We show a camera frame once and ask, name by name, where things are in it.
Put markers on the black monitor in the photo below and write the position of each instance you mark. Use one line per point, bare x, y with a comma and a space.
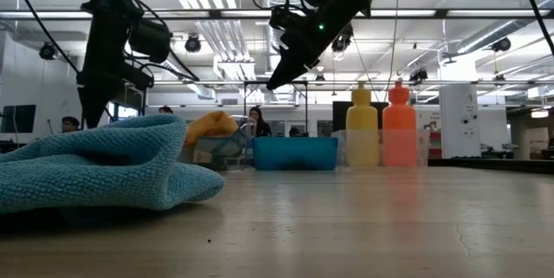
17, 118

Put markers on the black ceiling spotlight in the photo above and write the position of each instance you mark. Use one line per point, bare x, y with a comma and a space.
342, 42
418, 75
47, 51
502, 44
193, 44

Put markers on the black screen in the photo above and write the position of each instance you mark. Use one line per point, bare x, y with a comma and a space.
338, 115

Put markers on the yellow squeeze bottle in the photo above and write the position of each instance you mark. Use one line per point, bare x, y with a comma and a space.
362, 139

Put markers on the neon red-orange squeeze bottle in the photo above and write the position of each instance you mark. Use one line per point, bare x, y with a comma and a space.
399, 139

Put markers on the clear plastic bin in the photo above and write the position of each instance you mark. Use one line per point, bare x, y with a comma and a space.
424, 148
242, 163

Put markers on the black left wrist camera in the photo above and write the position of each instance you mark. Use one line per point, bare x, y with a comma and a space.
149, 40

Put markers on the black overhead crossbar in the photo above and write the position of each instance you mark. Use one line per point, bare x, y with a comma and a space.
441, 14

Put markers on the black aluminium table frame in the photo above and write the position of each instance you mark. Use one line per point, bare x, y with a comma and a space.
497, 165

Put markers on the teal plastic bin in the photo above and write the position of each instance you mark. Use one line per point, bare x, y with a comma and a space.
294, 153

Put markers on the cyan microfiber towel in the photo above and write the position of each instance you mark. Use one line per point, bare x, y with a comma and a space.
108, 161

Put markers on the orange towel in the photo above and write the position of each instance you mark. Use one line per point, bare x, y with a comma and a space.
212, 124

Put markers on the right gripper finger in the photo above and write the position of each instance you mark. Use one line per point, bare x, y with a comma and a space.
290, 68

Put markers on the silver ventilation duct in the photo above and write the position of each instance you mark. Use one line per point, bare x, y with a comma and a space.
497, 31

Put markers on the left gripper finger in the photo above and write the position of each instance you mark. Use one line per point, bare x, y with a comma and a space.
94, 105

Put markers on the person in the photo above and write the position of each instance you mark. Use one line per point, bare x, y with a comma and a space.
259, 124
294, 132
165, 110
70, 124

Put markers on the white column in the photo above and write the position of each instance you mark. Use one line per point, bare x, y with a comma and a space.
459, 118

